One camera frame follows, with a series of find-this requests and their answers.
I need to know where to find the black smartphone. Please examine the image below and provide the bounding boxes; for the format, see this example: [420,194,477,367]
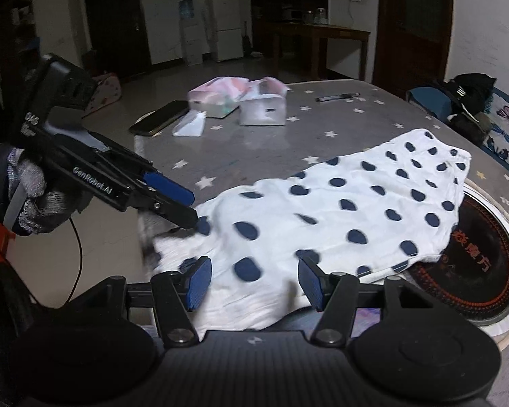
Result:
[129,99,190,137]

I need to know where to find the butterfly print cushion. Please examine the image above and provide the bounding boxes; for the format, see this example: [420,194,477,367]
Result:
[481,88,509,162]

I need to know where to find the white polka dot garment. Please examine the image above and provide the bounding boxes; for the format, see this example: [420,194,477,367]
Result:
[142,128,472,331]

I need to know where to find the pink spotted floor item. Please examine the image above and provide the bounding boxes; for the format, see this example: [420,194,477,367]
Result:
[82,72,123,116]

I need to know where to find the person's left hand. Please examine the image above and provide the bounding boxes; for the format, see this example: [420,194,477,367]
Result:
[6,148,95,235]

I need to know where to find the grey star print tablecloth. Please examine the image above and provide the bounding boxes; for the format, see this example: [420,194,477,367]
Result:
[133,78,509,393]

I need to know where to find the white water dispenser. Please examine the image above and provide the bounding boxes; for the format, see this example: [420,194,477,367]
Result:
[178,0,204,67]

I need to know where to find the white storage box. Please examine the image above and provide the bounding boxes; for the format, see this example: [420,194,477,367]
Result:
[238,77,291,127]

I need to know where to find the round black induction cooker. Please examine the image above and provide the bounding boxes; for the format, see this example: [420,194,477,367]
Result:
[401,178,509,340]

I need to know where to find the dark wooden table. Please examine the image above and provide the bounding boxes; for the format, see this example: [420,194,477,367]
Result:
[261,21,371,82]

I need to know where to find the blue cloth bundle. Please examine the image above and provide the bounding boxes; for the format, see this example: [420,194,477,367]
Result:
[406,86,452,120]

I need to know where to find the black pen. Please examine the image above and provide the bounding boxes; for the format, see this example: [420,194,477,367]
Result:
[316,92,361,103]

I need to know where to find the black cable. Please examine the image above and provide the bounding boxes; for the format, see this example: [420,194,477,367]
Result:
[63,216,84,307]

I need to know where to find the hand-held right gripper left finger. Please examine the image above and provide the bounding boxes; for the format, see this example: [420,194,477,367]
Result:
[97,256,213,345]

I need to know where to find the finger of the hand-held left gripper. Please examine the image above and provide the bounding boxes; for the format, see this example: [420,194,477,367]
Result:
[129,187,200,230]
[110,146,196,205]

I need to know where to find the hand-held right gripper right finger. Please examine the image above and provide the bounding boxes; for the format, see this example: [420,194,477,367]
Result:
[297,256,434,347]

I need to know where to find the dark wooden door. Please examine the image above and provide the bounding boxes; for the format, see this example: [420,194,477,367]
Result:
[372,0,455,96]
[83,0,152,79]

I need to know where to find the white tissue packet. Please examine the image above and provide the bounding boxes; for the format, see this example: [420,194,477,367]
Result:
[172,110,207,137]

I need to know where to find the white refrigerator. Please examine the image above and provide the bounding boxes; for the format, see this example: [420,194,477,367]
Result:
[211,0,244,62]

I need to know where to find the black bag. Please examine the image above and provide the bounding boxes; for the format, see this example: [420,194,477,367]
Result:
[443,73,498,145]

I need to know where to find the pink tissue pack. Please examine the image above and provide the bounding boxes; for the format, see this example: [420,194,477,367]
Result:
[188,77,250,119]

